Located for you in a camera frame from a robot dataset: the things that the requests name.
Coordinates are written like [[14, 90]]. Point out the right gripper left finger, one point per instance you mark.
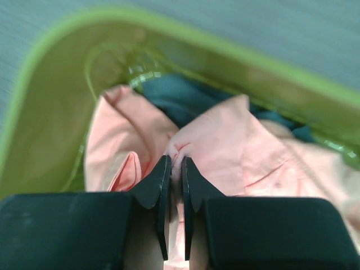
[[89, 230]]

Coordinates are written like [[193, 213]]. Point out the salmon pink t shirt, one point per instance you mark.
[[237, 153]]

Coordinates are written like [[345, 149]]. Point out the olive green plastic bin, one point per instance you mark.
[[56, 90]]

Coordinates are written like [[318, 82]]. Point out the blue grey t shirt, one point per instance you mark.
[[182, 100]]

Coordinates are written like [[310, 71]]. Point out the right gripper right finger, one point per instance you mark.
[[226, 232]]

